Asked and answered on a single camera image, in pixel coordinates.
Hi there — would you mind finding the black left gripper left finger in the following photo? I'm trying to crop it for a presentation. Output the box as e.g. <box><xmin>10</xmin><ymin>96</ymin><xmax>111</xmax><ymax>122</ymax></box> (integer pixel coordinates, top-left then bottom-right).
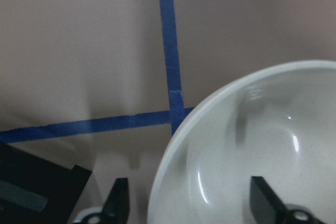
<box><xmin>101</xmin><ymin>178</ymin><xmax>130</xmax><ymax>224</ymax></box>

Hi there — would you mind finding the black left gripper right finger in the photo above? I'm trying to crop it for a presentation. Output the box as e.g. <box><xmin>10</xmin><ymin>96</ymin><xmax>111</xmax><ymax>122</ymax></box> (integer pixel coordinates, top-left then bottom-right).
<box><xmin>249</xmin><ymin>176</ymin><xmax>323</xmax><ymax>223</ymax></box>

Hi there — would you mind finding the cream ceramic bowl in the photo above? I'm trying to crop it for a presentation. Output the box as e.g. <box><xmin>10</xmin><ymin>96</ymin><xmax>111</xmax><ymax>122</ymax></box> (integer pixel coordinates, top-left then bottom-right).
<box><xmin>147</xmin><ymin>60</ymin><xmax>335</xmax><ymax>223</ymax></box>

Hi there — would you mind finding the black dish rack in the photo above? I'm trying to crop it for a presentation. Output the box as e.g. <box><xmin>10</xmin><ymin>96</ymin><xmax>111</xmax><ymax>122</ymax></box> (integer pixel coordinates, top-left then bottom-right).
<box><xmin>1</xmin><ymin>143</ymin><xmax>92</xmax><ymax>223</ymax></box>

